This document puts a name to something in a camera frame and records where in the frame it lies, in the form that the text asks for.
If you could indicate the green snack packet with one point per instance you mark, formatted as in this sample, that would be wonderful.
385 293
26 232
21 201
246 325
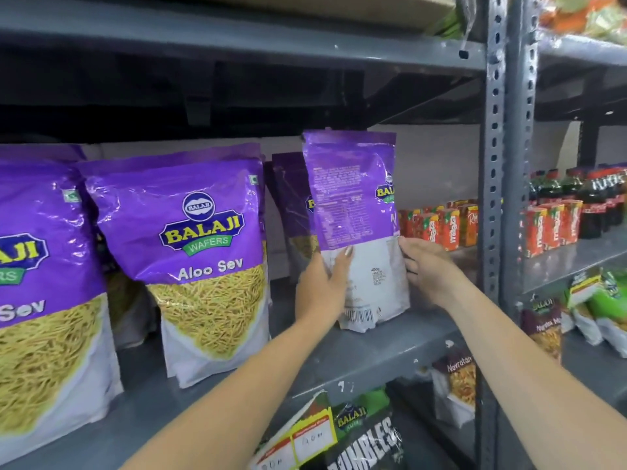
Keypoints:
583 313
360 411
610 308

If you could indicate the row of dark drink bottles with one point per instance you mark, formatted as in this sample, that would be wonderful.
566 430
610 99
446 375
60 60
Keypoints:
595 205

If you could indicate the black snack packet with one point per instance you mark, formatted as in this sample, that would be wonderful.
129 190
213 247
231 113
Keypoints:
367 447

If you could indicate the yellow red price tag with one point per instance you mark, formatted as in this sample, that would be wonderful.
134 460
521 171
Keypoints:
299 443

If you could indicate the person's right thumb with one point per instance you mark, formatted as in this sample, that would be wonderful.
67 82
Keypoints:
410 249

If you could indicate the brown mixed snack packet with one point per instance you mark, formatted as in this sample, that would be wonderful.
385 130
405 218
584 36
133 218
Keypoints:
458 386
542 330

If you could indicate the red juice carton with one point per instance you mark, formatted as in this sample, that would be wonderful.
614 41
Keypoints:
572 222
553 227
534 232

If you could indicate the orange and green packets pile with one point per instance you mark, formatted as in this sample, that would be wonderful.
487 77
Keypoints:
583 14

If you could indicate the row of red juice cartons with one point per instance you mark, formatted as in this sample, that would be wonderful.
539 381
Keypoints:
443 230

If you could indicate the purple snack packet white base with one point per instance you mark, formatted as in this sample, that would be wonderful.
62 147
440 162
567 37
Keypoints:
352 200

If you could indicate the grey metal shelf rack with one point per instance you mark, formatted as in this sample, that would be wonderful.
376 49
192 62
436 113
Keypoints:
551 266
245 39

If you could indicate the person's left hand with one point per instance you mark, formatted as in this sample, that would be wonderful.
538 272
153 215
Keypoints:
316 293

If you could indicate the person's right forearm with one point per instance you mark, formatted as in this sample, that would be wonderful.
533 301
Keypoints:
534 386

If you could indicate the large purple noodle snack packet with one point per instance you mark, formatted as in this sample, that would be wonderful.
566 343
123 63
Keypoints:
39 269
289 200
196 215

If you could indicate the person's left forearm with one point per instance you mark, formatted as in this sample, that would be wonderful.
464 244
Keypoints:
235 406

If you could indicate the person's right hand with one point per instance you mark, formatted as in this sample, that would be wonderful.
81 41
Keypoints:
433 274

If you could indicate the person's left thumb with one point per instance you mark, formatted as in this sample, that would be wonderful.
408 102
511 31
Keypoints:
344 269

